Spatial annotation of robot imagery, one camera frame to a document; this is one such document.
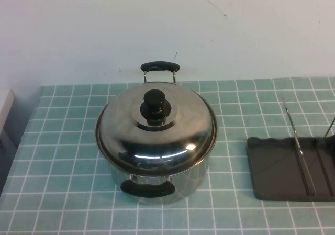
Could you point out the steel pot lid black knob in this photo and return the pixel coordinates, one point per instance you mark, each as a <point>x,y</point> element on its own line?
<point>157,148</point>

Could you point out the dark grey lid rack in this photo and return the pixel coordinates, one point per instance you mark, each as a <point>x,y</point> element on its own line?
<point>274,167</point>

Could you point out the teal grid tablecloth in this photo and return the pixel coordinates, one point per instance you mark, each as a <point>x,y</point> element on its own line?
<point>52,167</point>

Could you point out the white block beside table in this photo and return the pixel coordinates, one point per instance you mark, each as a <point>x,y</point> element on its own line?
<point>5,109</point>

